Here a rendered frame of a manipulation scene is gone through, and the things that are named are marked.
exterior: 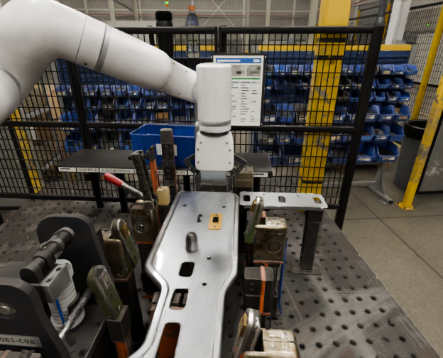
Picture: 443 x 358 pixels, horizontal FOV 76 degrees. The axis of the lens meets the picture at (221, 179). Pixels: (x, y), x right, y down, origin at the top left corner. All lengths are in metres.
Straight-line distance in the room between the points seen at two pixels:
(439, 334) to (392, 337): 1.14
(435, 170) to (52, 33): 3.27
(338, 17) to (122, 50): 0.94
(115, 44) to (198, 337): 0.56
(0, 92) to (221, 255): 0.55
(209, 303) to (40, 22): 0.59
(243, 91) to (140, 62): 0.72
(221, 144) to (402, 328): 0.78
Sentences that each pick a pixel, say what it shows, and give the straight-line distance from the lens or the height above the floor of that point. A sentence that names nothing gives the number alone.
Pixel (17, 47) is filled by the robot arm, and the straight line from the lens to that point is 0.64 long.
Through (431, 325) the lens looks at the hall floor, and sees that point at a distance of 2.24.
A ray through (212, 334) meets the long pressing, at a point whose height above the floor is 1.00.
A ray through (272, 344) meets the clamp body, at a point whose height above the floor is 1.04.
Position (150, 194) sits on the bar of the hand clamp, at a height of 1.09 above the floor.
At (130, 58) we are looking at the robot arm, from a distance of 0.62.
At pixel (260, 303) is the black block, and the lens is 0.75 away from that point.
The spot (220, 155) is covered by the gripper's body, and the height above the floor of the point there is 1.22.
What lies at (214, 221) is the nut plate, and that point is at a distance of 0.85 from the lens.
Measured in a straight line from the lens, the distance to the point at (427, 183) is 3.46.
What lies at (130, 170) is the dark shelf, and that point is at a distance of 1.22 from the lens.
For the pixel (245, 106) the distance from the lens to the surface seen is 1.28.
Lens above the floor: 1.47
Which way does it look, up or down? 25 degrees down
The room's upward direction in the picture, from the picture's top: straight up
